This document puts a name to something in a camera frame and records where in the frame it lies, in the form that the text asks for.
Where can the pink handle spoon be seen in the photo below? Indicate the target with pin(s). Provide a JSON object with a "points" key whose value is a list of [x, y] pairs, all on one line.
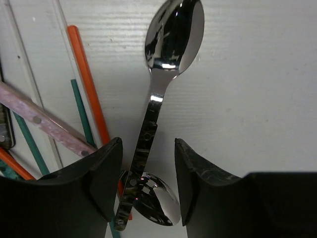
{"points": [[156, 201]]}

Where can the dark marbled handle spoon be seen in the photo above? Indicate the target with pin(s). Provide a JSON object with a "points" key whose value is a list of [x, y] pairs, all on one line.
{"points": [[172, 42]]}

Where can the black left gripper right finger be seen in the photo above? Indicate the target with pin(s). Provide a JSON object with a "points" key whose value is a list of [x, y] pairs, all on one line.
{"points": [[217, 204]]}

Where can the green handle knife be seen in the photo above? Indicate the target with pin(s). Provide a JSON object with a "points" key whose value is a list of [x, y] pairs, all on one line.
{"points": [[7, 140]]}

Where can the teal chopstick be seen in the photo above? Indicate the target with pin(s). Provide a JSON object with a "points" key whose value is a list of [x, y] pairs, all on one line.
{"points": [[89, 138], [32, 144]]}

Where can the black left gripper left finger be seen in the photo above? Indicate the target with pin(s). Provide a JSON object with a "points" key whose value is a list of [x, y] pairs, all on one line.
{"points": [[74, 202]]}

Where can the white chopstick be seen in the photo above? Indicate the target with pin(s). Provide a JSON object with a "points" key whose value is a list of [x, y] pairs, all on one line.
{"points": [[29, 77], [75, 69]]}

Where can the orange chopstick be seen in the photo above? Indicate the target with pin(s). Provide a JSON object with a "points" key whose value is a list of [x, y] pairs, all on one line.
{"points": [[88, 83], [10, 161]]}

